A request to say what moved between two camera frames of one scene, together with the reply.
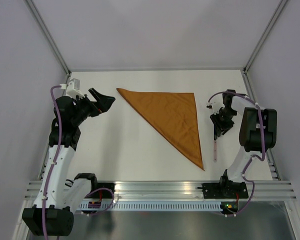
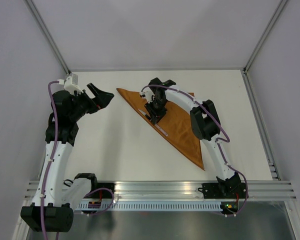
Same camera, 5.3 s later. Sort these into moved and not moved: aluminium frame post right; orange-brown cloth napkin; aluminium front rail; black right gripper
Moved: black right gripper
Not moved: aluminium frame post right; orange-brown cloth napkin; aluminium front rail
